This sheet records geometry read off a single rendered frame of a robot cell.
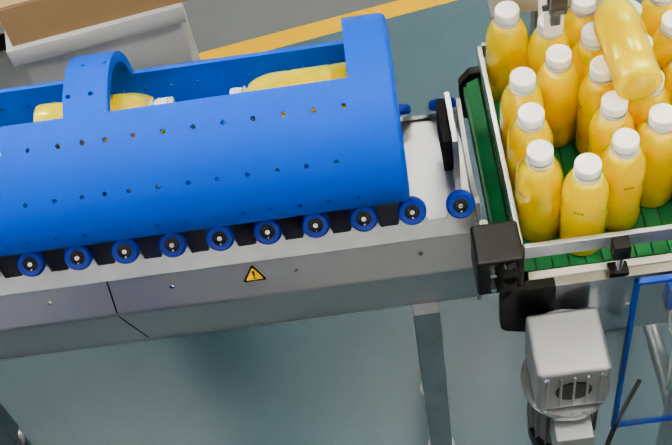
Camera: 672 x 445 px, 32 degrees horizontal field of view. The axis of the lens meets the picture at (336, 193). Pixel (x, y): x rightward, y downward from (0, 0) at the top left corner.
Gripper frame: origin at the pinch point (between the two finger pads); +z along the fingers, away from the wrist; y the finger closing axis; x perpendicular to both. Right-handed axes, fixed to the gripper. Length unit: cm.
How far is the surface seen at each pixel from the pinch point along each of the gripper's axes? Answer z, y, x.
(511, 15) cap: 2.0, -2.0, -5.7
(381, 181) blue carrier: 1.3, 27.1, -29.3
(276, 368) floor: 111, -4, -61
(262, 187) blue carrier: -1, 27, -46
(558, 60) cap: 2.0, 8.6, -0.4
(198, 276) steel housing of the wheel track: 22, 25, -60
